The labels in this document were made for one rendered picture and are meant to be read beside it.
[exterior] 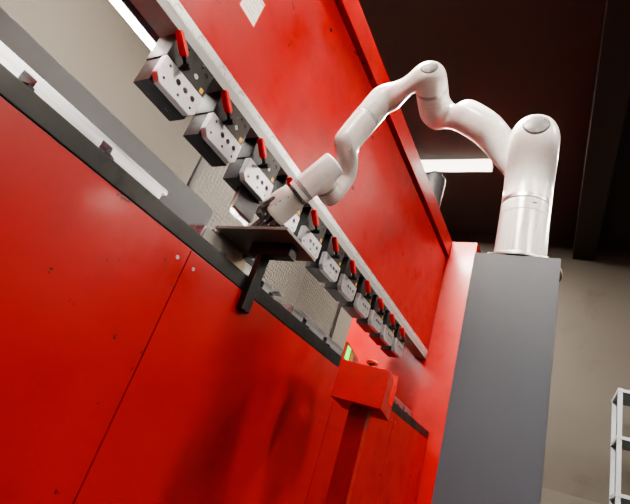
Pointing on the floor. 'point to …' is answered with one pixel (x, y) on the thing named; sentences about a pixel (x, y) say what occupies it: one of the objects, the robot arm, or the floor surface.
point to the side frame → (416, 371)
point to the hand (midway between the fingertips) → (258, 225)
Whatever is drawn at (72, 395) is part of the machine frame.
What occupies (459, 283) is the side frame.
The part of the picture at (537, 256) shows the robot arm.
